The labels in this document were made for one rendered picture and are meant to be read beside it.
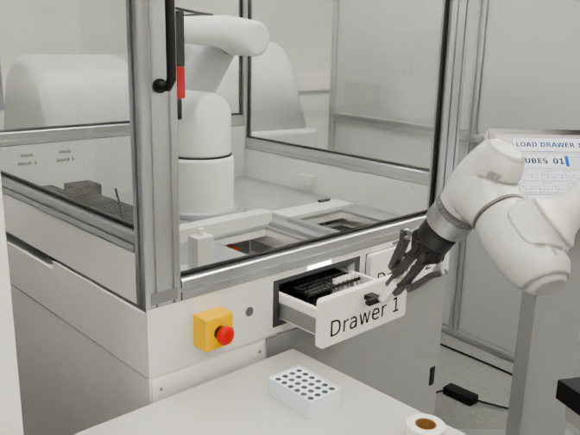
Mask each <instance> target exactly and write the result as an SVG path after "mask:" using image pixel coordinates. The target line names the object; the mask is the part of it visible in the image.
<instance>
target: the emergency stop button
mask: <svg viewBox="0 0 580 435"><path fill-rule="evenodd" d="M234 334H235V332H234V330H233V328H232V327H230V326H228V325H226V326H223V327H221V328H220V329H219V331H218V332H217V341H218V343H219V344H222V345H227V344H229V343H230V342H231V341H232V340H233V338H234Z"/></svg>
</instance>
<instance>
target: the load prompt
mask: <svg viewBox="0 0 580 435"><path fill-rule="evenodd" d="M512 143H513V146H515V147H516V148H517V149H518V150H519V151H526V152H574V153H580V138H556V137H512Z"/></svg>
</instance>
